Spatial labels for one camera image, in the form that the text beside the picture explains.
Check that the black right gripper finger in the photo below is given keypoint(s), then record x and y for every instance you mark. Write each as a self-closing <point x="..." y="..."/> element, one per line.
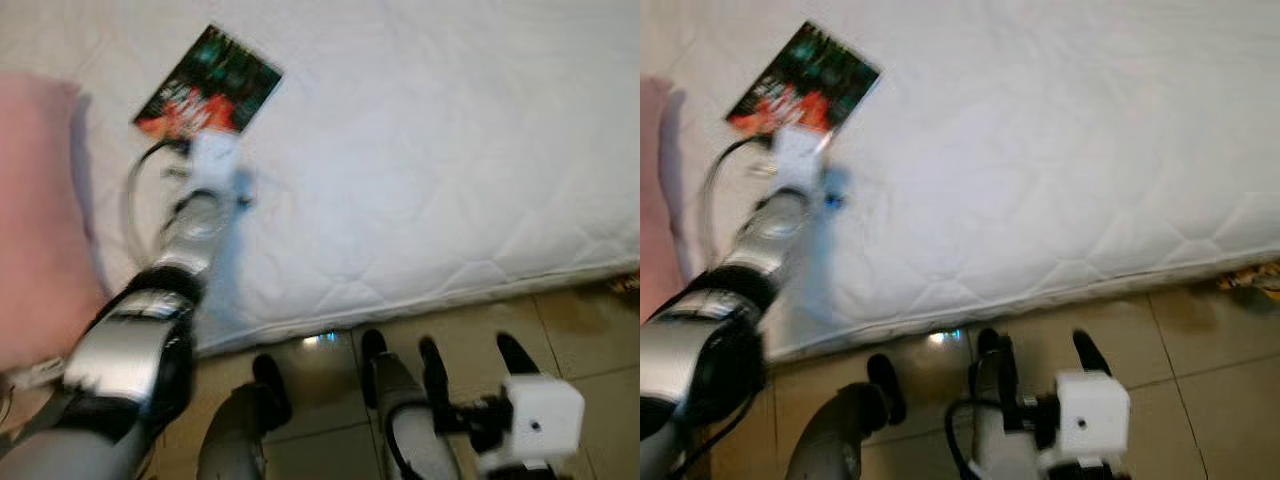
<point x="518" y="355"/>
<point x="1008" y="385"/>
<point x="1092" y="352"/>
<point x="435" y="385"/>

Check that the pink pillow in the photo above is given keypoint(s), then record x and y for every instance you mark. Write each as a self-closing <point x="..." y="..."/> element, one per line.
<point x="660" y="200"/>
<point x="40" y="220"/>

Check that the dark green red book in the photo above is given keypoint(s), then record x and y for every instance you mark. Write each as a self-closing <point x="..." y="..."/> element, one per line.
<point x="205" y="85"/>
<point x="800" y="82"/>

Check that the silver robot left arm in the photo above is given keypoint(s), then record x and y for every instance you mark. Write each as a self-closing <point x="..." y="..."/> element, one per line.
<point x="130" y="350"/>
<point x="700" y="350"/>

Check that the white quilted mattress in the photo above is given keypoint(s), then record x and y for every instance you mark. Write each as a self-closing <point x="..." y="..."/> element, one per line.
<point x="430" y="150"/>
<point x="1050" y="150"/>

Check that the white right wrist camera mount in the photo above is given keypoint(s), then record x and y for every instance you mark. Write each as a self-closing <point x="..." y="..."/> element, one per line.
<point x="1088" y="418"/>
<point x="535" y="420"/>

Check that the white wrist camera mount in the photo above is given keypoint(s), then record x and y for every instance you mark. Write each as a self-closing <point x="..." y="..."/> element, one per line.
<point x="215" y="160"/>
<point x="1088" y="418"/>
<point x="535" y="420"/>
<point x="803" y="158"/>

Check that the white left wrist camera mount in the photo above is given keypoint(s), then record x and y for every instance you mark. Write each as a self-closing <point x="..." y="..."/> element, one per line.
<point x="215" y="160"/>
<point x="803" y="158"/>

